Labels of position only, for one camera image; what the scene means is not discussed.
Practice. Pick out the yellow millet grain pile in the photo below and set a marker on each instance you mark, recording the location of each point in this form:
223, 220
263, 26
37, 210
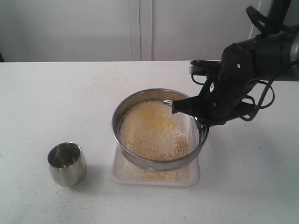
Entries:
151, 131

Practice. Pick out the stainless steel cup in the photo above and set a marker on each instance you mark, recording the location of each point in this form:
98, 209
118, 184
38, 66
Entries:
67, 164

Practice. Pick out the round stainless steel sieve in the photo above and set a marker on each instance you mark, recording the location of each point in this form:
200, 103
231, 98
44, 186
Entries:
196, 132

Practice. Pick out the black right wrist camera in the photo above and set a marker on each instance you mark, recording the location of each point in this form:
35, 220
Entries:
204, 67

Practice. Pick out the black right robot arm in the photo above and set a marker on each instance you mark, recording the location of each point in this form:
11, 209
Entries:
265, 58

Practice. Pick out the white cabinet doors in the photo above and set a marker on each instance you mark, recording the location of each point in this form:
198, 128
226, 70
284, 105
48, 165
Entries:
122, 30

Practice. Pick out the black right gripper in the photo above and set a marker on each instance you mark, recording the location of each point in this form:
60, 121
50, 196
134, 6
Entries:
219, 100

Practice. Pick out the white square plastic tray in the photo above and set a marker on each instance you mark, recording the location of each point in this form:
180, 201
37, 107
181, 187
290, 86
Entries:
127, 173

